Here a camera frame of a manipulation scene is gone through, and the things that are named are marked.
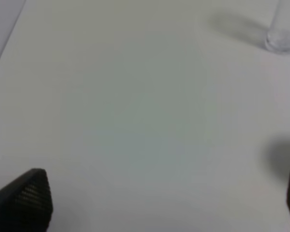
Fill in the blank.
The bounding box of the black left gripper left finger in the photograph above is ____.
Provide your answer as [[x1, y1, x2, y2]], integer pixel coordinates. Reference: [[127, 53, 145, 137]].
[[0, 168, 53, 232]]

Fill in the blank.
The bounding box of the tall clear glass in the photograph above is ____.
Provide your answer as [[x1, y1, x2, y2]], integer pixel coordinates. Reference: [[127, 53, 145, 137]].
[[265, 0, 290, 54]]

